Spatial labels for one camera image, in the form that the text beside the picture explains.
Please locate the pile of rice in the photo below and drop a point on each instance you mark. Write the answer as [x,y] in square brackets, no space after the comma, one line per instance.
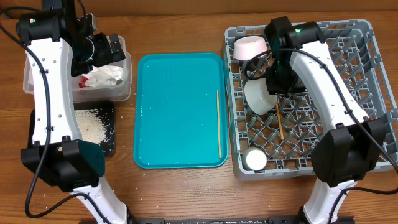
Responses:
[94,126]

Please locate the black waste tray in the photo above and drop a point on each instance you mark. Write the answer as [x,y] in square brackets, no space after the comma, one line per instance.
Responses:
[59,129]

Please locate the clear plastic waste bin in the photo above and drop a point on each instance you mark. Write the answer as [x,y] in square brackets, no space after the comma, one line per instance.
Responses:
[109,90]

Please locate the teal serving tray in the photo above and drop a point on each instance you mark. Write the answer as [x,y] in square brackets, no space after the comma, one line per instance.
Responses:
[176,113]

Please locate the pink bowl with rice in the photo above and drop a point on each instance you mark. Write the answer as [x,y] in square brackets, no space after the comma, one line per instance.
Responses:
[247,47]

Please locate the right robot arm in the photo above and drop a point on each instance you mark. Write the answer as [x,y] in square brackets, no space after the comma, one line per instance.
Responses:
[352,141]

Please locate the red foil wrapper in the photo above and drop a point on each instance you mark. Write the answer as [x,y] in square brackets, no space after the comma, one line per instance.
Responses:
[82,83]

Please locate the white napkin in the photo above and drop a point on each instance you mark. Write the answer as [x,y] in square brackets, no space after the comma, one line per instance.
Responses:
[104,76]

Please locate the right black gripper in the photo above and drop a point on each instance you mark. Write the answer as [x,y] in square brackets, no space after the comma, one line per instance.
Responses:
[274,88]

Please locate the white cup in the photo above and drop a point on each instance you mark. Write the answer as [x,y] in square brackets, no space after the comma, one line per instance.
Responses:
[254,159]

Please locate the grey dishwasher rack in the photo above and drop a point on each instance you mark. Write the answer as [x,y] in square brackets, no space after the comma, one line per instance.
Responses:
[355,53]

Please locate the grey-white bowl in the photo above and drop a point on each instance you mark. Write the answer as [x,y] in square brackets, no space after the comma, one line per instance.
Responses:
[258,98]

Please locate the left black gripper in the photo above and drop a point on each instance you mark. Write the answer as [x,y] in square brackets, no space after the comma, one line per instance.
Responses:
[105,55]

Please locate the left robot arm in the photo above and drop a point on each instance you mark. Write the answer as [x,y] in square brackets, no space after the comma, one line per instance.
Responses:
[78,177]

